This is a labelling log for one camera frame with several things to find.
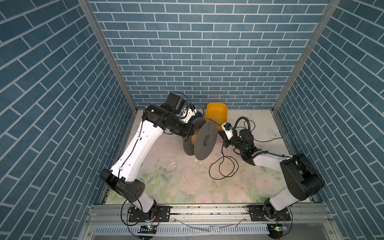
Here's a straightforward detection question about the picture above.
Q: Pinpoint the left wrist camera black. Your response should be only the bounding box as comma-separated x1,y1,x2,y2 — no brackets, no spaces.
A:
161,93,186,115

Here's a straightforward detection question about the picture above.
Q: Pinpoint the aluminium corner post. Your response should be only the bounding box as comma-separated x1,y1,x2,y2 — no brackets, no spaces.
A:
271,0,341,115
78,0,137,114

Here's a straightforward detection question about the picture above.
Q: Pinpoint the yellow plastic bin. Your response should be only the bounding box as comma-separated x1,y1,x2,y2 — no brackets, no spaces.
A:
206,103,228,131

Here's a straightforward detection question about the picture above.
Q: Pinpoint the black thin cable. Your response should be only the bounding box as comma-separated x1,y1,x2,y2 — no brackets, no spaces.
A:
208,118,284,181

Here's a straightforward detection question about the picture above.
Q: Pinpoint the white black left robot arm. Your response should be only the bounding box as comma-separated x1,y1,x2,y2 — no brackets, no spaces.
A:
100,104,197,219

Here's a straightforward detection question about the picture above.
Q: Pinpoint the green circuit board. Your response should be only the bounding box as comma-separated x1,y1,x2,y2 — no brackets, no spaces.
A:
138,225,158,235
267,224,288,240

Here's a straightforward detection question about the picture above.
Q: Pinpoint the aluminium corner post left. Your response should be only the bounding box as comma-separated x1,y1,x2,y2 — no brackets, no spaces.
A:
78,0,137,114

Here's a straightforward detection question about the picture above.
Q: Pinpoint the grey perforated cable spool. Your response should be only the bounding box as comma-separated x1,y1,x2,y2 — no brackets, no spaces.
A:
183,118,218,161

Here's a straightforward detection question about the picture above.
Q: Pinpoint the aluminium corner post right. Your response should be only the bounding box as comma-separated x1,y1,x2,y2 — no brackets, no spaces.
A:
271,0,341,115

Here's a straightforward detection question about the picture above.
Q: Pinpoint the dark teal plastic bin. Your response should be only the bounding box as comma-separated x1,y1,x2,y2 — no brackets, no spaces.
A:
190,111,203,122

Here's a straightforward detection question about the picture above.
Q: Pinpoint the left green circuit board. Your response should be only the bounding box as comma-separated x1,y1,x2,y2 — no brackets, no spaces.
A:
138,225,158,235

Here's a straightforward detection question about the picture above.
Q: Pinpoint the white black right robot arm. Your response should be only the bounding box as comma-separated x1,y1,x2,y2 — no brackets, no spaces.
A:
219,127,325,221

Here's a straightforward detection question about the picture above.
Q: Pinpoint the black corrugated cable conduit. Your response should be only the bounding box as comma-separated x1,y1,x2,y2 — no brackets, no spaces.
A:
233,116,271,164

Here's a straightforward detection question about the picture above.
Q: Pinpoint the right green circuit board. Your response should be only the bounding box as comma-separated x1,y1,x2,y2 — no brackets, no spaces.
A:
267,224,288,240

